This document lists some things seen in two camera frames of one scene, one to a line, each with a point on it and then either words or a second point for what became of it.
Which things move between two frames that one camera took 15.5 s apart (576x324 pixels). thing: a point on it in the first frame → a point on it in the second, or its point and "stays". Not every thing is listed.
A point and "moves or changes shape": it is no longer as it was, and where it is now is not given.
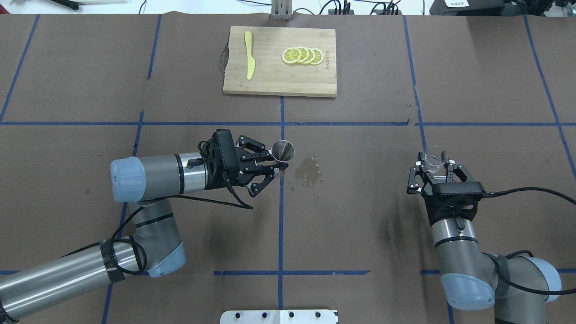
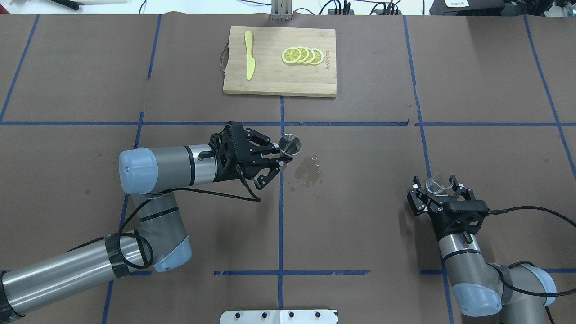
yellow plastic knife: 250,61 stays
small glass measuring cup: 434,158 moves or changes shape
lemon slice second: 304,54 stays
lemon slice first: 291,55 stays
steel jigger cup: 283,150 moves or changes shape
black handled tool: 67,3 stays
